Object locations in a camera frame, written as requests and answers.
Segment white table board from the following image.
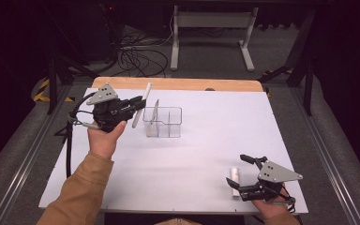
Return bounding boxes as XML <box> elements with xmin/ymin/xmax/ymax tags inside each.
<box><xmin>38</xmin><ymin>87</ymin><xmax>309</xmax><ymax>216</ymax></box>

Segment black table bracket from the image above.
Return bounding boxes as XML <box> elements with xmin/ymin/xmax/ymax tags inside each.
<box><xmin>53</xmin><ymin>125</ymin><xmax>70</xmax><ymax>144</ymax></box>

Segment short white stick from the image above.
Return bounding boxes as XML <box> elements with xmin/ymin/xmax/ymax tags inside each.
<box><xmin>230</xmin><ymin>167</ymin><xmax>241</xmax><ymax>199</ymax></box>

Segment yellow black hazard tape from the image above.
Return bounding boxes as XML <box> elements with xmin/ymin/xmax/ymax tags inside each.
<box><xmin>32</xmin><ymin>78</ymin><xmax>76</xmax><ymax>103</ymax></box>

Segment white metal stand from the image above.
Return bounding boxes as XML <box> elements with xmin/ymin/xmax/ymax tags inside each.
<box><xmin>170</xmin><ymin>5</ymin><xmax>260</xmax><ymax>73</ymax></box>

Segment long white pen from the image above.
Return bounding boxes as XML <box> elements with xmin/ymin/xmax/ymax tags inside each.
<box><xmin>131</xmin><ymin>82</ymin><xmax>154</xmax><ymax>129</ymax></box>

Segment right hand-held gripper cable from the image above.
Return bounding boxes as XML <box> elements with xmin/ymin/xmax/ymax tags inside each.
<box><xmin>271</xmin><ymin>186</ymin><xmax>297</xmax><ymax>214</ymax></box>

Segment dark equipment with red light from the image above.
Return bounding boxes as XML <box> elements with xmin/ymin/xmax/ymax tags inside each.
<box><xmin>83</xmin><ymin>1</ymin><xmax>125</xmax><ymax>64</ymax></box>

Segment left hand-held gripper cable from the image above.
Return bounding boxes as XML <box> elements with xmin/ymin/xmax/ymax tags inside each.
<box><xmin>65</xmin><ymin>92</ymin><xmax>103</xmax><ymax>180</ymax></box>

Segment aluminium rail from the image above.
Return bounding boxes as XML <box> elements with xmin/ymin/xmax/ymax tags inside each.
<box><xmin>289</xmin><ymin>87</ymin><xmax>360</xmax><ymax>225</ymax></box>
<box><xmin>0</xmin><ymin>85</ymin><xmax>73</xmax><ymax>225</ymax></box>

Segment wooden table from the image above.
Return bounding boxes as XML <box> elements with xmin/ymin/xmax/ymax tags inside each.
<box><xmin>91</xmin><ymin>76</ymin><xmax>264</xmax><ymax>93</ymax></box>

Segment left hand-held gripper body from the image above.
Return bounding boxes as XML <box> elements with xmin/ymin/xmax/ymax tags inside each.
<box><xmin>85</xmin><ymin>82</ymin><xmax>134</xmax><ymax>133</ymax></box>

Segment person's right hand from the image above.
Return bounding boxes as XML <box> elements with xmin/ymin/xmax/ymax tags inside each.
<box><xmin>251</xmin><ymin>187</ymin><xmax>291</xmax><ymax>220</ymax></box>

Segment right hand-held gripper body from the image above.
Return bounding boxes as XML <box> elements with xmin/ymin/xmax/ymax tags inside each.
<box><xmin>238</xmin><ymin>156</ymin><xmax>304</xmax><ymax>203</ymax></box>

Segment hand-held gripper cable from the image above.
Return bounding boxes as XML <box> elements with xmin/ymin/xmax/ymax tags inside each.
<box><xmin>65</xmin><ymin>92</ymin><xmax>103</xmax><ymax>180</ymax></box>
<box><xmin>271</xmin><ymin>186</ymin><xmax>297</xmax><ymax>214</ymax></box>

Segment black floor cables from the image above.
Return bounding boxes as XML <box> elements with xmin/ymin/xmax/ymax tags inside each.
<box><xmin>106</xmin><ymin>27</ymin><xmax>170</xmax><ymax>79</ymax></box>

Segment clear plastic divided container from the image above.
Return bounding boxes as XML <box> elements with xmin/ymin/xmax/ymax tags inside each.
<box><xmin>142</xmin><ymin>106</ymin><xmax>183</xmax><ymax>139</ymax></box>

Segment person's left hand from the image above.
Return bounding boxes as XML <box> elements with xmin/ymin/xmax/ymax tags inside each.
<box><xmin>86</xmin><ymin>120</ymin><xmax>128</xmax><ymax>160</ymax></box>

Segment black metal stand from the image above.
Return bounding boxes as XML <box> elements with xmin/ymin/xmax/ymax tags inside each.
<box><xmin>45</xmin><ymin>52</ymin><xmax>100</xmax><ymax>115</ymax></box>
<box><xmin>257</xmin><ymin>8</ymin><xmax>317</xmax><ymax>117</ymax></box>

